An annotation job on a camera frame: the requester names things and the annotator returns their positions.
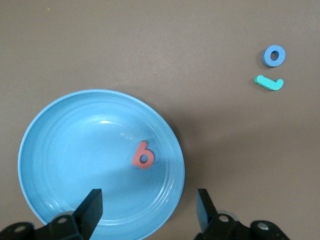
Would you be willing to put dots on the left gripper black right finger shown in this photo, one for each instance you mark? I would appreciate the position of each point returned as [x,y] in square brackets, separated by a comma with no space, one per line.
[212,225]

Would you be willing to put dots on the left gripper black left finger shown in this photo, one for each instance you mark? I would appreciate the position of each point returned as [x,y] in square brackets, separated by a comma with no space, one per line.
[85,217]

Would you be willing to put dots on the salmon letter b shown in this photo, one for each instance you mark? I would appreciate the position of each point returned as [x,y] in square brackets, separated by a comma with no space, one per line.
[142,147]

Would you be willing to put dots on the teal letter l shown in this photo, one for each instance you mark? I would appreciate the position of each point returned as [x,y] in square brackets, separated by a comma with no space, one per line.
[268,84]

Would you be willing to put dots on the blue letter o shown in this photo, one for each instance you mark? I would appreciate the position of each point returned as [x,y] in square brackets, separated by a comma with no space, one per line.
[267,59]

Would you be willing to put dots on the blue plate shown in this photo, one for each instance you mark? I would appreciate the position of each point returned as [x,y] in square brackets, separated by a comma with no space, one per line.
[75,150]

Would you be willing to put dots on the brown table cover sheet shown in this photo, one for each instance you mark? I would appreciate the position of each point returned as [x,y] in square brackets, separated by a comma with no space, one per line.
[175,37]

